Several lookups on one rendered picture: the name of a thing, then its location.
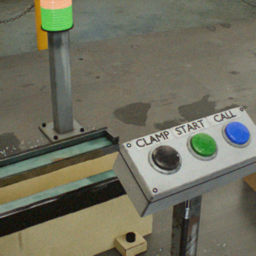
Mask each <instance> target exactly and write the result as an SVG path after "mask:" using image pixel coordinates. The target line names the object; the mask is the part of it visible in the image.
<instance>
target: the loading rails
mask: <svg viewBox="0 0 256 256"><path fill-rule="evenodd" d="M118 149H119V135H118V134H117V133H115V132H114V131H113V130H112V129H111V128H109V127H107V126H105V127H101V128H98V129H95V130H92V131H88V132H85V133H82V134H79V135H75V136H72V137H67V138H64V139H60V140H58V141H55V142H51V143H48V144H43V145H40V146H37V147H34V148H31V149H27V150H22V151H19V152H17V153H14V154H10V155H6V156H3V157H0V256H94V255H96V254H98V253H101V252H104V251H106V250H108V249H112V248H116V249H117V250H118V251H119V252H120V253H121V254H122V255H123V256H134V255H137V254H139V253H142V252H144V251H146V250H147V242H146V240H145V239H144V238H143V236H145V235H147V234H151V233H152V230H153V214H150V215H148V216H145V217H143V218H141V217H140V216H139V214H138V212H137V211H136V209H135V207H134V206H133V204H132V202H131V200H130V198H129V196H128V195H127V193H126V192H125V190H124V188H123V187H122V184H121V182H120V180H119V179H118V177H117V175H116V173H115V172H114V170H113V165H114V162H115V160H116V158H117V155H118V153H119V150H118Z"/></svg>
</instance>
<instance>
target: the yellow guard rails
mask: <svg viewBox="0 0 256 256"><path fill-rule="evenodd" d="M34 3H35V7H34V8H35V20H36V32H37V44H38V47H37V50H44V49H48V42H47V32H46V31H42V30H41V26H42V21H41V19H42V18H41V7H40V6H41V1H40V0H34Z"/></svg>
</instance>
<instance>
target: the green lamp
mask: <svg viewBox="0 0 256 256"><path fill-rule="evenodd" d="M40 7H41V6H40ZM72 13H73V12H72V4H71V5H70V6H69V7H66V8H62V9H45V8H43V7H41V18H42V19H41V21H42V28H43V29H45V30H52V31H59V30H65V29H68V28H70V27H72V24H73V17H72V16H73V15H72Z"/></svg>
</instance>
